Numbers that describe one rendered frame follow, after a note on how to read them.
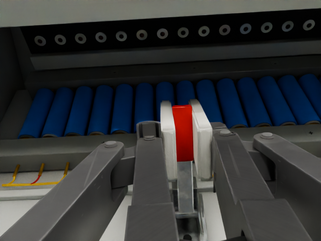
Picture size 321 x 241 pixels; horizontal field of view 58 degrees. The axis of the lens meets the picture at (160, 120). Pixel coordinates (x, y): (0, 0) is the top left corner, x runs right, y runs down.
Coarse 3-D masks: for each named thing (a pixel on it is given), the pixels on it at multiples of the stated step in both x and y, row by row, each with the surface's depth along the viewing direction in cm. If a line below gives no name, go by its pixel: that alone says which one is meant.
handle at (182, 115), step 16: (176, 112) 18; (192, 112) 18; (176, 128) 18; (192, 128) 18; (176, 144) 18; (192, 144) 18; (192, 160) 18; (192, 176) 19; (192, 192) 19; (192, 208) 19
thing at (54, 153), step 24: (0, 144) 24; (24, 144) 24; (48, 144) 23; (72, 144) 23; (96, 144) 23; (312, 144) 22; (0, 168) 24; (24, 168) 24; (48, 168) 24; (72, 168) 24
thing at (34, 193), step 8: (200, 184) 22; (208, 184) 22; (0, 192) 23; (8, 192) 23; (16, 192) 22; (24, 192) 22; (32, 192) 22; (40, 192) 22; (128, 192) 22; (0, 200) 23
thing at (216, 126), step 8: (216, 128) 17; (224, 128) 17; (248, 144) 14; (248, 152) 13; (256, 152) 13; (256, 160) 13; (264, 160) 13; (264, 168) 13; (272, 168) 13; (264, 176) 13; (272, 176) 13
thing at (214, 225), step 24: (144, 48) 30; (168, 48) 30; (192, 48) 29; (216, 48) 29; (240, 48) 30; (264, 48) 30; (288, 48) 30; (312, 48) 30; (0, 72) 30; (0, 96) 29; (24, 96) 32; (0, 120) 29; (24, 120) 29; (0, 216) 22; (120, 216) 21; (216, 216) 21; (120, 240) 20; (216, 240) 20
